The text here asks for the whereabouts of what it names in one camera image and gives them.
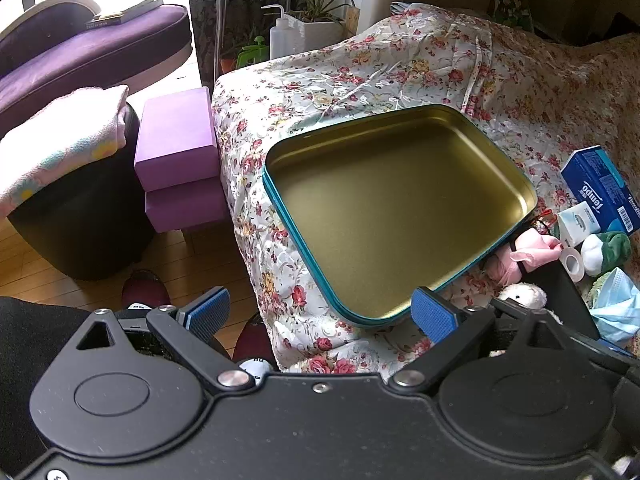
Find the white fluffy plush animal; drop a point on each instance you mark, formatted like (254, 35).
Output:
(529, 296)

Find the green watering can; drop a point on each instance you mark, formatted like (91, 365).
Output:
(254, 53)

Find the green white plush toy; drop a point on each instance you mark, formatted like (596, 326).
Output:
(602, 252)

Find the dark red slipper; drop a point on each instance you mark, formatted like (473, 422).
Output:
(144, 287)

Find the pastel folded blanket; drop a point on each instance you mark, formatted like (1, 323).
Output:
(84, 126)

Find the purple velvet chaise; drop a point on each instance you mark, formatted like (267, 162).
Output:
(49, 52)

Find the small white tissue packet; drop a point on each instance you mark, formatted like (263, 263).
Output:
(576, 224)

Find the blue Tempo tissue pack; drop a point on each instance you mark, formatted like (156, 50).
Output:
(593, 178)

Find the book on chaise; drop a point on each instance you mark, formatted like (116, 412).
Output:
(124, 16)

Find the black round stool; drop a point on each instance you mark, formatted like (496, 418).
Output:
(91, 223)

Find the teal gold metal tin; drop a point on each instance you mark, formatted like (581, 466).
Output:
(381, 205)

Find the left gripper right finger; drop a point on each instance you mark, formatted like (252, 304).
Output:
(455, 336)

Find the light blue face mask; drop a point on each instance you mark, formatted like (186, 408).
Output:
(613, 302)

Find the white medical tape roll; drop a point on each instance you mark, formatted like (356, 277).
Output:
(572, 263)

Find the pink cloth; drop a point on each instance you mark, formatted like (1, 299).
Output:
(529, 251)

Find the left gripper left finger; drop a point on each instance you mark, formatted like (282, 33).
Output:
(188, 334)

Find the purple foam block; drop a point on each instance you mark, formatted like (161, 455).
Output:
(186, 205)
(176, 143)

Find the white planter with plant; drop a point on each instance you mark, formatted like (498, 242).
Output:
(320, 23)

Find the upper purple foam block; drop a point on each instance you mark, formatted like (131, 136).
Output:
(176, 143)

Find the white squeeze bottle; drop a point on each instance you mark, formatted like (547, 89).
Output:
(284, 38)

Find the lower purple foam block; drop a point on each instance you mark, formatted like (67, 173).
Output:
(186, 205)

